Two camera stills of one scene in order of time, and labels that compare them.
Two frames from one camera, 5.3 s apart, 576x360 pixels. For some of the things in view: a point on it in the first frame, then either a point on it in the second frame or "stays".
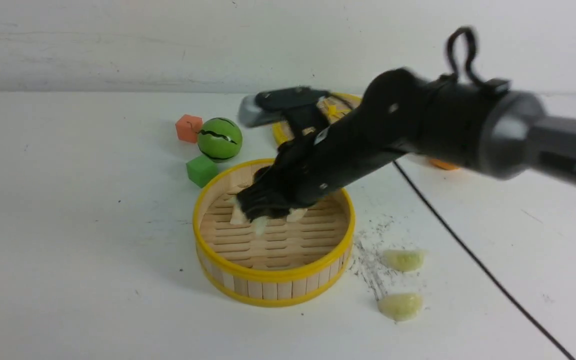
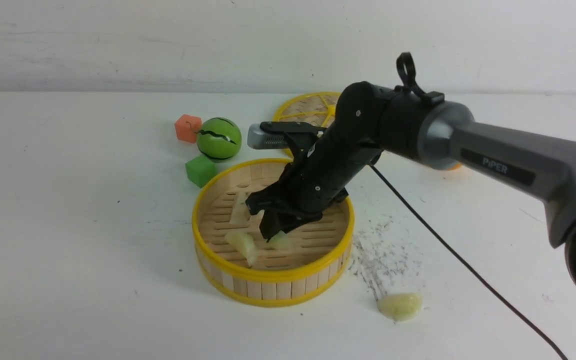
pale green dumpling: (400, 306) stays
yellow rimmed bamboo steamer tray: (290, 262) stays
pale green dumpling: (403, 260) -> (280, 241)
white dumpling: (238, 216) stays
